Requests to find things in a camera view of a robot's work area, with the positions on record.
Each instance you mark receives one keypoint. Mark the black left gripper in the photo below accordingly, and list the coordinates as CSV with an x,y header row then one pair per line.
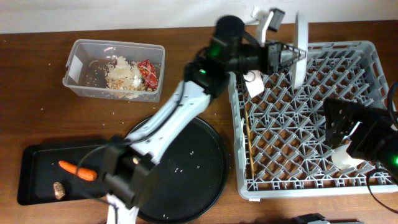
x,y
273,58

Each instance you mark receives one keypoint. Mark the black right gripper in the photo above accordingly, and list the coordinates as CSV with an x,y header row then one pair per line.
x,y
354,134

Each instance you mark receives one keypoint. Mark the grey plate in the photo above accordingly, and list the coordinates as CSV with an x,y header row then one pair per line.
x,y
300,43

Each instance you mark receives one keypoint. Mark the pink bowl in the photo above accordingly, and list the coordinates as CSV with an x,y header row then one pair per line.
x,y
254,83

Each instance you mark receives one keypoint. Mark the wooden chopstick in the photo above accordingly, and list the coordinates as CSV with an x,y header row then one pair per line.
x,y
249,141

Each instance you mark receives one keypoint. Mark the white plastic fork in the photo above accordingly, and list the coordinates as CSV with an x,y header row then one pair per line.
x,y
243,143

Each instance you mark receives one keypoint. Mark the red snack wrapper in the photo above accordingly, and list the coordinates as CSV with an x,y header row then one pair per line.
x,y
148,72

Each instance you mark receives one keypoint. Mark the rice and peanut shells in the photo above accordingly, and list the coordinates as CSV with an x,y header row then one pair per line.
x,y
125,75

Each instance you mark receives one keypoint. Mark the orange carrot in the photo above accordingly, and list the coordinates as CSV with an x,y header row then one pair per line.
x,y
83,173

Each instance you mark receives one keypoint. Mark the brown mushroom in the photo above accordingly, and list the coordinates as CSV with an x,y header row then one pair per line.
x,y
59,190

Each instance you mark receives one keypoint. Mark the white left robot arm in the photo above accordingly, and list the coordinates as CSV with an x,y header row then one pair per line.
x,y
130,164

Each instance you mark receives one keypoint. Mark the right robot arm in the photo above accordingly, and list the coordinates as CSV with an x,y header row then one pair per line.
x,y
372,133

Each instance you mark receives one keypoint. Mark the grey dishwasher rack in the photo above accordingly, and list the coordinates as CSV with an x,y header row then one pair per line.
x,y
290,155

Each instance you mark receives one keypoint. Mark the white cup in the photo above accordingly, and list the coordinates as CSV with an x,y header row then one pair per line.
x,y
342,160

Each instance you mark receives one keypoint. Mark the round black tray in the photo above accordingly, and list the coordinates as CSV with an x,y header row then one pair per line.
x,y
192,176

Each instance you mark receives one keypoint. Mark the clear plastic bin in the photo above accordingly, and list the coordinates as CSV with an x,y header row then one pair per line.
x,y
90,60

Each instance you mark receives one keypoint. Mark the rectangular black tray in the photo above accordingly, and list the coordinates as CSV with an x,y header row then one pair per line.
x,y
40,170

